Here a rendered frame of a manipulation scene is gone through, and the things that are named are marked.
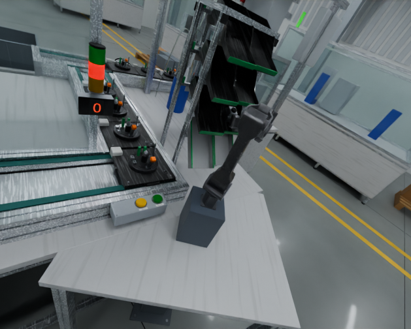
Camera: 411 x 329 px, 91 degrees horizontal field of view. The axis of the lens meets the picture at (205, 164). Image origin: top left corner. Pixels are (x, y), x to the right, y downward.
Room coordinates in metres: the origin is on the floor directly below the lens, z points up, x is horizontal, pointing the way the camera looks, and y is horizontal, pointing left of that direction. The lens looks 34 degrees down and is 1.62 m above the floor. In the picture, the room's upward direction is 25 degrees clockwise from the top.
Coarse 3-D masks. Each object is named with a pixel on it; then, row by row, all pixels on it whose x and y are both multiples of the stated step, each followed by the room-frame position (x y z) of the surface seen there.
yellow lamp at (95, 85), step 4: (88, 76) 0.64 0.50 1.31; (88, 80) 0.64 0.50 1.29; (92, 80) 0.64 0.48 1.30; (96, 80) 0.64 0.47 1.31; (100, 80) 0.65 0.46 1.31; (88, 84) 0.64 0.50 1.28; (92, 84) 0.64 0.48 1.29; (96, 84) 0.64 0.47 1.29; (100, 84) 0.65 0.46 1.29; (88, 88) 0.64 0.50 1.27; (92, 88) 0.64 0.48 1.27; (96, 88) 0.64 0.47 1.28; (100, 88) 0.66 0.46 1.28; (96, 92) 0.65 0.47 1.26; (100, 92) 0.66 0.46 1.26
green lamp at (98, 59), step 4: (92, 48) 0.64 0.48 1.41; (96, 48) 0.64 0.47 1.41; (92, 52) 0.64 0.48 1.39; (96, 52) 0.64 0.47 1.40; (100, 52) 0.65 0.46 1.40; (104, 52) 0.66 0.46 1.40; (92, 56) 0.64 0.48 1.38; (96, 56) 0.64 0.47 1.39; (100, 56) 0.65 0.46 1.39; (104, 56) 0.67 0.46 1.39; (92, 60) 0.64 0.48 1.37; (96, 60) 0.64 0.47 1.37; (100, 60) 0.65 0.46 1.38; (104, 60) 0.67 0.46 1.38; (96, 64) 0.64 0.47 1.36; (100, 64) 0.65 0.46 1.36; (104, 64) 0.67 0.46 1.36
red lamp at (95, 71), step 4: (88, 64) 0.65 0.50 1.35; (92, 64) 0.64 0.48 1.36; (88, 68) 0.65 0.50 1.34; (92, 68) 0.64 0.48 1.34; (96, 68) 0.64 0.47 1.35; (100, 68) 0.65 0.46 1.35; (104, 68) 0.67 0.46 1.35; (88, 72) 0.65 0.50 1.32; (92, 72) 0.64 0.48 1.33; (96, 72) 0.64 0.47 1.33; (100, 72) 0.65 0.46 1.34; (104, 72) 0.67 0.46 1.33; (92, 76) 0.64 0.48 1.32; (96, 76) 0.64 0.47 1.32; (100, 76) 0.65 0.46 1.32; (104, 76) 0.68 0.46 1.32
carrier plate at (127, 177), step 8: (128, 152) 0.76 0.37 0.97; (136, 152) 0.78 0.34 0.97; (152, 152) 0.84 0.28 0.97; (112, 160) 0.68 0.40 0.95; (120, 160) 0.68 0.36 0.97; (160, 160) 0.81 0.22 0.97; (120, 168) 0.64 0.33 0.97; (128, 168) 0.66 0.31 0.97; (160, 168) 0.75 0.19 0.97; (168, 168) 0.77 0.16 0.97; (120, 176) 0.60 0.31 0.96; (128, 176) 0.61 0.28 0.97; (136, 176) 0.63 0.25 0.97; (144, 176) 0.65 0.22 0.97; (152, 176) 0.67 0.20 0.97; (160, 176) 0.70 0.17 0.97; (168, 176) 0.72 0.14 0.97; (128, 184) 0.57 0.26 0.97; (136, 184) 0.59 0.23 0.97; (144, 184) 0.62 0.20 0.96
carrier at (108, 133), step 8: (104, 120) 0.89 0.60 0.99; (128, 120) 0.93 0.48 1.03; (104, 128) 0.86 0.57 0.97; (112, 128) 0.89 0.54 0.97; (120, 128) 0.89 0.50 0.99; (128, 128) 0.89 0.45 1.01; (104, 136) 0.79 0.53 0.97; (112, 136) 0.82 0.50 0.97; (120, 136) 0.83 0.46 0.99; (128, 136) 0.85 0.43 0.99; (136, 136) 0.88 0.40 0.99; (144, 136) 0.94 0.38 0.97; (112, 144) 0.76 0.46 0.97; (120, 144) 0.79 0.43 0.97; (128, 144) 0.81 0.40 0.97; (136, 144) 0.84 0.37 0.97; (144, 144) 0.87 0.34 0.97; (152, 144) 0.90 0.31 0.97
